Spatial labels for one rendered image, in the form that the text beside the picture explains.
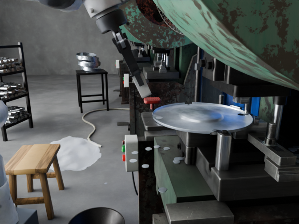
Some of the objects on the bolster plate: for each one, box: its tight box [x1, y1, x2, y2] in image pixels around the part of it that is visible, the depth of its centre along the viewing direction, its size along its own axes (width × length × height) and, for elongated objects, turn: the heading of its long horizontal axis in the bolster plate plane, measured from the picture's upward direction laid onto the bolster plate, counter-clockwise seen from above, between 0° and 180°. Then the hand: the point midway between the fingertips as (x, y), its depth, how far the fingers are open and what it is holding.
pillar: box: [244, 97, 253, 113], centre depth 86 cm, size 2×2×14 cm
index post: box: [214, 130, 232, 171], centre depth 61 cm, size 3×3×10 cm
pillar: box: [272, 104, 283, 140], centre depth 71 cm, size 2×2×14 cm
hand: (141, 85), depth 72 cm, fingers closed
